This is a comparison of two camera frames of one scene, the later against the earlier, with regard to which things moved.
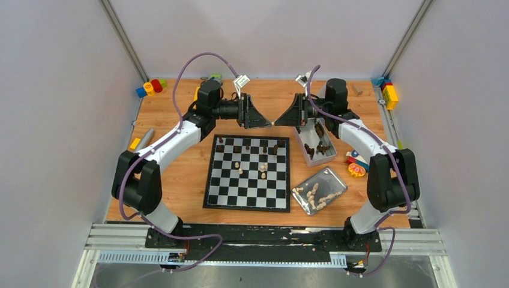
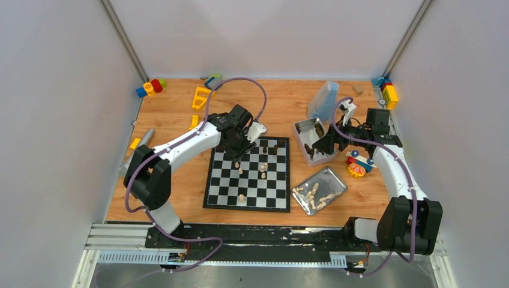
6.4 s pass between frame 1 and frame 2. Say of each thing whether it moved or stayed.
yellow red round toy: stayed
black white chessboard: stayed
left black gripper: moved
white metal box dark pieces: stayed
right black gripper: moved
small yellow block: stayed
